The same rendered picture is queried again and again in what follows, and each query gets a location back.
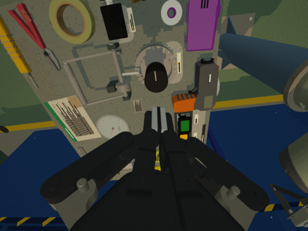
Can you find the white tape roll purple core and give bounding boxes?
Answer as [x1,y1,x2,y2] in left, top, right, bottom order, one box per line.
[160,0,183,25]

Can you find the green square button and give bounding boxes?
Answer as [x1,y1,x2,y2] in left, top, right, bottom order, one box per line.
[180,119,191,132]

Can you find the white round gauge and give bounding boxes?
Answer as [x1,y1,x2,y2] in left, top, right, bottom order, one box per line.
[96,115,130,140]

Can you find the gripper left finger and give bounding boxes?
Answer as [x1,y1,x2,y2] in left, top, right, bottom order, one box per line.
[40,106,159,205]

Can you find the small printed label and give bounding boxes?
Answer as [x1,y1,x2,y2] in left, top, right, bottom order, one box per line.
[132,99,143,113]

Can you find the grey control box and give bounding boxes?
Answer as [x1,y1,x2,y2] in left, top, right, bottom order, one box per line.
[174,109,210,145]

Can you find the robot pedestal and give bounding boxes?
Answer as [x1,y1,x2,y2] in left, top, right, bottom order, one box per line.
[218,13,298,93]

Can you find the red-handled pliers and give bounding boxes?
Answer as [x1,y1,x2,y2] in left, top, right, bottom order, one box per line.
[7,2,61,71]

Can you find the printed paper sheet green edge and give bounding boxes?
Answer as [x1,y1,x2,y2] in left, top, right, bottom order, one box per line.
[44,95,102,142]

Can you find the black meter housing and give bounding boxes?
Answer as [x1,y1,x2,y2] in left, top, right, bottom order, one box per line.
[100,2,129,41]

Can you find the yellow-green tape roll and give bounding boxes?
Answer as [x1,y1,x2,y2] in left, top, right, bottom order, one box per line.
[49,0,96,45]

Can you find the orange ribbed button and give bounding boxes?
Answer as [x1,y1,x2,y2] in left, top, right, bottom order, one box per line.
[171,92,198,113]

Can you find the grey switch lever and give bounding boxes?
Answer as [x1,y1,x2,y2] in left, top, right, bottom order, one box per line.
[188,58,220,111]

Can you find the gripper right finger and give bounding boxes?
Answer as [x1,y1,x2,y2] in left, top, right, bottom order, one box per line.
[158,106,270,212]

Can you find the black dial knob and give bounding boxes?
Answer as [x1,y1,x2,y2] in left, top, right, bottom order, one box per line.
[144,62,168,93]

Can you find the grey rod frame nest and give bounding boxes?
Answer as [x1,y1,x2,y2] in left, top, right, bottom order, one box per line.
[63,42,132,107]

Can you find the purple plastic tray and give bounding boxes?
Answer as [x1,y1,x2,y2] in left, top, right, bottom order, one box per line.
[185,0,221,52]

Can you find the beige dial scale plate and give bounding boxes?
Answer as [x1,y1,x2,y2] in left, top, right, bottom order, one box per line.
[134,41,185,85]

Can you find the grey corner bracket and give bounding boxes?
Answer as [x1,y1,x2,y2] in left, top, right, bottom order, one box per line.
[269,184,308,228]

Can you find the yellow utility knife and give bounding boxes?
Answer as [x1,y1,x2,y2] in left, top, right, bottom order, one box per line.
[0,15,39,89]

